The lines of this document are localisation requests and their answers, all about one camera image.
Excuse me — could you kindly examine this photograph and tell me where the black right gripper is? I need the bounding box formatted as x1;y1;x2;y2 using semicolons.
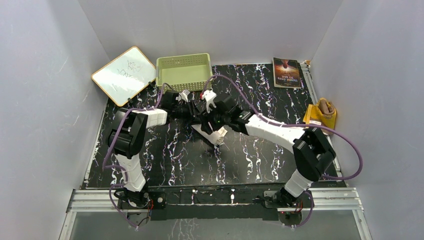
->
199;103;230;135

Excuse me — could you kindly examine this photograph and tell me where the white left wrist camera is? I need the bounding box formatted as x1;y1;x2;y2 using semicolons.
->
176;89;191;103

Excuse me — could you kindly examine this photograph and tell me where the white terry towel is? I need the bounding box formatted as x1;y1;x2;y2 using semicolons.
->
191;124;228;146

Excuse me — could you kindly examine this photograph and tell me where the wood framed whiteboard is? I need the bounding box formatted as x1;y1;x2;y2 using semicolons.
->
91;46;157;107

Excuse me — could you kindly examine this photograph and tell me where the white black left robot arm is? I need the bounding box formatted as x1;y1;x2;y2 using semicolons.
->
102;89;200;208

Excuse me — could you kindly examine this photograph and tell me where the green perforated plastic basket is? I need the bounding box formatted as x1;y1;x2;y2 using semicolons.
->
156;53;213;92

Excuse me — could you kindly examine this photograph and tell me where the dark paperback book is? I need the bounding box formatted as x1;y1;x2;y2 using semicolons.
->
272;57;301;89

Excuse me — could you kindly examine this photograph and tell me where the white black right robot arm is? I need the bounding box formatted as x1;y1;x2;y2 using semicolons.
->
200;90;336;207

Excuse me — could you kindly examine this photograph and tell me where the orange brown towel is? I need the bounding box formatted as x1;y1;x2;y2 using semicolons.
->
302;97;337;130

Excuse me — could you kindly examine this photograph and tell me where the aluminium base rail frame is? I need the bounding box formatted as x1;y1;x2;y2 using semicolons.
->
59;184;372;240

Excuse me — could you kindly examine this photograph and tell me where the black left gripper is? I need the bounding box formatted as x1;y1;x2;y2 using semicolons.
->
172;100;202;126

